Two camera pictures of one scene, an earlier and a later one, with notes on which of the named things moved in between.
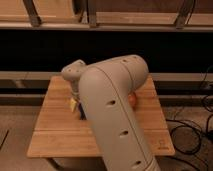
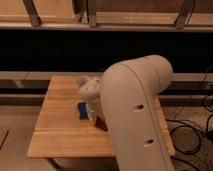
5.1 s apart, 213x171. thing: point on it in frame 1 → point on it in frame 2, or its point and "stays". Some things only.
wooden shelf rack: (108, 14) stays
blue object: (82, 112) stays
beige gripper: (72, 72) → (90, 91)
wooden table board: (60, 133) stays
